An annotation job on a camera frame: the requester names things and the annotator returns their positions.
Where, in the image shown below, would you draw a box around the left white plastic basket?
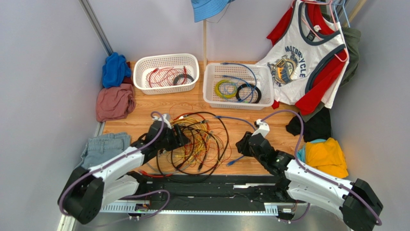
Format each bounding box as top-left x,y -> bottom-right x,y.
133,53 -> 200,95

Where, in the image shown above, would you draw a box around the black coiled cable right basket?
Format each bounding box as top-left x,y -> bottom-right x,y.
235,83 -> 262,104

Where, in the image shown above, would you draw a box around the blue ethernet cable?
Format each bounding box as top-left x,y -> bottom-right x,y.
214,115 -> 258,167
220,62 -> 258,104

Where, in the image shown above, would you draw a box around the white plastic basket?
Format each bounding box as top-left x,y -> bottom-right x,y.
133,53 -> 200,95
203,63 -> 274,110

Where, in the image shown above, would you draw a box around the thin red wire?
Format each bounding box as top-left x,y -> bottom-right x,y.
148,65 -> 188,88

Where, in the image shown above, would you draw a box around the teal cloth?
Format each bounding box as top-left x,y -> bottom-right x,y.
296,147 -> 306,163

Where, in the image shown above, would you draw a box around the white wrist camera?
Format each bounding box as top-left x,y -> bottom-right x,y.
151,112 -> 172,128
252,119 -> 270,138

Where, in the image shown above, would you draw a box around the red shirt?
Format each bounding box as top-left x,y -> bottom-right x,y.
266,3 -> 350,116

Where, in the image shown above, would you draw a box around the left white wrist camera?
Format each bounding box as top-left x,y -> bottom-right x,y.
151,112 -> 172,128

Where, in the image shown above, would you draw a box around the light blue jeans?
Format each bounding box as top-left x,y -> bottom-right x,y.
77,132 -> 131,169

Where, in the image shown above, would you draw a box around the pink cloth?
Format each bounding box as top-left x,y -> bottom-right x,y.
95,83 -> 136,122

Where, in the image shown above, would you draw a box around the thick black cable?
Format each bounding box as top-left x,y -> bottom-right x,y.
154,111 -> 231,184

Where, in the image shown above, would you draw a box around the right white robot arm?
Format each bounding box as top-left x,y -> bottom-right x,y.
236,115 -> 384,231

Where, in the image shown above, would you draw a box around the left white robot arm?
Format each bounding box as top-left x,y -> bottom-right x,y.
57,111 -> 191,225

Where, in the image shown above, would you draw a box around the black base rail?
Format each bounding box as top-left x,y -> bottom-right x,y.
100,175 -> 308,218

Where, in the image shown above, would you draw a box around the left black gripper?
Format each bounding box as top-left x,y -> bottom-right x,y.
156,123 -> 191,151

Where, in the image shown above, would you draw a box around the yellow cloth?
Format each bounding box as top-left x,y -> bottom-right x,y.
305,138 -> 349,178

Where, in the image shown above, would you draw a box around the black cloth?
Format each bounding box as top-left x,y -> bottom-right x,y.
285,108 -> 332,142

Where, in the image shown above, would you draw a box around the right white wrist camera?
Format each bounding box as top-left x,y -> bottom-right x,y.
252,119 -> 270,138

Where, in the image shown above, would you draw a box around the thin blue wire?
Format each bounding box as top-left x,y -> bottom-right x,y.
221,81 -> 254,103

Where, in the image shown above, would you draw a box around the blue bucket hat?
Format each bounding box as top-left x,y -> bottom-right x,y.
191,0 -> 234,23

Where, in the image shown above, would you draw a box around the black coiled cable basket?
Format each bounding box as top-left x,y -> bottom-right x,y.
173,73 -> 195,87
235,83 -> 262,104

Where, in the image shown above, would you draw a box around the dark green garment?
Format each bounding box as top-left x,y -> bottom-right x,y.
320,13 -> 362,88

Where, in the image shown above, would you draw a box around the black coiled cable left basket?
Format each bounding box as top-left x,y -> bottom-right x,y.
173,73 -> 195,87

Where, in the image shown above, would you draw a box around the yellow coiled cable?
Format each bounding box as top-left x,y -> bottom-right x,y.
214,79 -> 238,99

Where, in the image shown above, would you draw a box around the right white plastic basket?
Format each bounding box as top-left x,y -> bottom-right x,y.
203,63 -> 274,110

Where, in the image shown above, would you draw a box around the blue cloth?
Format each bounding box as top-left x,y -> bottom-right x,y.
102,52 -> 131,88

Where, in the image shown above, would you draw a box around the white motorcycle tank top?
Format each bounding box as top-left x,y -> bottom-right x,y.
256,0 -> 350,110

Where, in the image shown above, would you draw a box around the yellow cable bundle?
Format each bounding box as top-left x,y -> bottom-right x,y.
169,116 -> 222,164

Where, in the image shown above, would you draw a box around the aluminium frame post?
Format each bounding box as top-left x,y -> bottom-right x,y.
79,0 -> 113,56

